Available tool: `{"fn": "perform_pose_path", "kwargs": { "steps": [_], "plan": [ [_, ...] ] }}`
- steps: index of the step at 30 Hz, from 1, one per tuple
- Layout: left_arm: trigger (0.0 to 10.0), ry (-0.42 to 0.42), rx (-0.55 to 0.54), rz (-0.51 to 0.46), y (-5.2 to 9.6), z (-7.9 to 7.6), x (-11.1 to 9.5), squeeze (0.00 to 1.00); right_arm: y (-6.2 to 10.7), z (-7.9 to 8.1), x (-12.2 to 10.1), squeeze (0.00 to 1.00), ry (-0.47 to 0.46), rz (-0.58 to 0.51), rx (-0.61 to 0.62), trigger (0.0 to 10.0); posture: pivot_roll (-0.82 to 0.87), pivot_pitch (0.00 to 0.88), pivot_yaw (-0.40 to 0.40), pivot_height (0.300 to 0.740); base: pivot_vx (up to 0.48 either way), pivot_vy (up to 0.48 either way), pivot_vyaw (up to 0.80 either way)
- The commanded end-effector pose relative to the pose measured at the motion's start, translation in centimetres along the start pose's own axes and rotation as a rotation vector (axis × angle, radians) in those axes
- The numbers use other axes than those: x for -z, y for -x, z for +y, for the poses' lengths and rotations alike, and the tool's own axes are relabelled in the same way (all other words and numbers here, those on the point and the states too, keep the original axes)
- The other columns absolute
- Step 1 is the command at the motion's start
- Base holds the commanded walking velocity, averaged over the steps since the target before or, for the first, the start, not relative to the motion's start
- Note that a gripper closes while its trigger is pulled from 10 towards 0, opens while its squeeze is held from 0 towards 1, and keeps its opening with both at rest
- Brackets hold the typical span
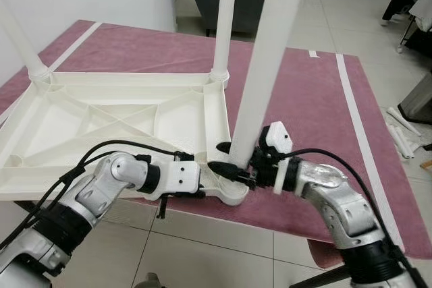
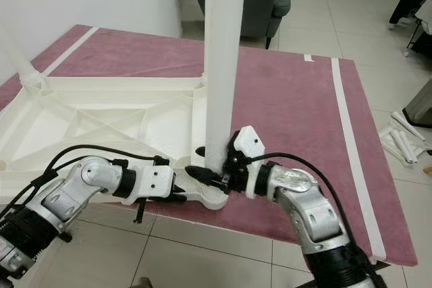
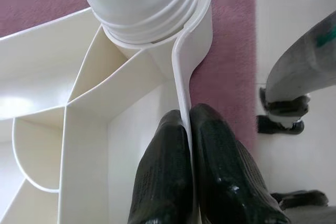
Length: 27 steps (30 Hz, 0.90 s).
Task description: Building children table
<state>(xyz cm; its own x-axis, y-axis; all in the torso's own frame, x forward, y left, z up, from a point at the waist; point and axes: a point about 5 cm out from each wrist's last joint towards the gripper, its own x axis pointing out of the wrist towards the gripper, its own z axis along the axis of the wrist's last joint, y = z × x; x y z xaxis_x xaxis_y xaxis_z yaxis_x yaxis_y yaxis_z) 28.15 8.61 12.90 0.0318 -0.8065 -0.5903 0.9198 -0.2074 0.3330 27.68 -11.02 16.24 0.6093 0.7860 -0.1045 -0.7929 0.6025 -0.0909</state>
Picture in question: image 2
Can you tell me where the white plastic children table top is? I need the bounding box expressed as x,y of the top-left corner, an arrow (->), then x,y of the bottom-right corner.
0,74 -> 230,209

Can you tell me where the dark robot left foot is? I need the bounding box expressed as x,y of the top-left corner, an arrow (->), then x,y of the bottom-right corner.
132,277 -> 156,288

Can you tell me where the maroon cloth with white stripes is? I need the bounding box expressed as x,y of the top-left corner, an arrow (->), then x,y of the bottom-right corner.
0,25 -> 419,267

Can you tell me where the dark grey armchair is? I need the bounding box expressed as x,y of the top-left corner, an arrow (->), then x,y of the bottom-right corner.
186,0 -> 291,49

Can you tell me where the white plastic tube bundle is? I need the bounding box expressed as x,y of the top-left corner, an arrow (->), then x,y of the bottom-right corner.
378,111 -> 426,166

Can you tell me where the steel trash bin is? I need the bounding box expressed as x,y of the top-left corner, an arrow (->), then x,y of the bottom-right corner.
404,79 -> 432,129

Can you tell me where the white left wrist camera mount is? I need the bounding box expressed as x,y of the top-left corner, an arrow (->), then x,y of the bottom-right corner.
134,165 -> 175,200

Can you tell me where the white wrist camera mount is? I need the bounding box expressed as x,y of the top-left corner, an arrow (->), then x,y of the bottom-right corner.
233,126 -> 264,198
134,165 -> 175,200

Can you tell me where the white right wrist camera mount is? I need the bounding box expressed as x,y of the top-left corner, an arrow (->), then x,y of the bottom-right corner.
233,126 -> 264,198

